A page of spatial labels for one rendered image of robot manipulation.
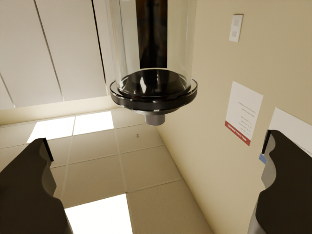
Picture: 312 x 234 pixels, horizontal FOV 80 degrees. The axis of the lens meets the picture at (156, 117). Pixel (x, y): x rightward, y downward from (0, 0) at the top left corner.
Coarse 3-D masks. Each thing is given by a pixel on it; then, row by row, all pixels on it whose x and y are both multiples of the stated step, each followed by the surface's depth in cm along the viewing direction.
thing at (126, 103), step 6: (114, 96) 21; (192, 96) 21; (120, 102) 20; (126, 102) 20; (132, 102) 19; (138, 102) 19; (162, 102) 19; (168, 102) 19; (174, 102) 19; (180, 102) 20; (186, 102) 20; (138, 108) 19; (144, 108) 19; (150, 108) 19; (156, 108) 19; (162, 108) 19
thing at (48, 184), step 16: (32, 144) 10; (48, 144) 12; (16, 160) 9; (32, 160) 9; (48, 160) 11; (0, 176) 8; (16, 176) 8; (32, 176) 8; (48, 176) 9; (0, 192) 7; (16, 192) 7; (32, 192) 7; (48, 192) 8; (0, 208) 7; (16, 208) 7; (32, 208) 7; (48, 208) 7; (0, 224) 6; (16, 224) 6; (32, 224) 6; (48, 224) 6; (64, 224) 6
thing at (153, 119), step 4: (136, 112) 22; (140, 112) 21; (144, 112) 21; (148, 112) 21; (152, 112) 21; (156, 112) 21; (160, 112) 21; (164, 112) 21; (168, 112) 22; (148, 116) 25; (152, 116) 24; (156, 116) 24; (160, 116) 24; (164, 116) 25; (148, 120) 25; (152, 120) 25; (156, 120) 25; (160, 120) 25; (164, 120) 26; (152, 124) 25; (156, 124) 25; (160, 124) 25
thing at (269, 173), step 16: (272, 144) 10; (288, 144) 9; (272, 160) 8; (288, 160) 8; (304, 160) 8; (272, 176) 8; (288, 176) 8; (304, 176) 8; (272, 192) 7; (288, 192) 7; (304, 192) 7; (256, 208) 6; (272, 208) 6; (288, 208) 6; (304, 208) 6; (256, 224) 6; (272, 224) 6; (288, 224) 6; (304, 224) 6
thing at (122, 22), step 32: (128, 0) 16; (160, 0) 15; (192, 0) 17; (128, 32) 17; (160, 32) 16; (192, 32) 19; (128, 64) 18; (160, 64) 18; (128, 96) 20; (160, 96) 19
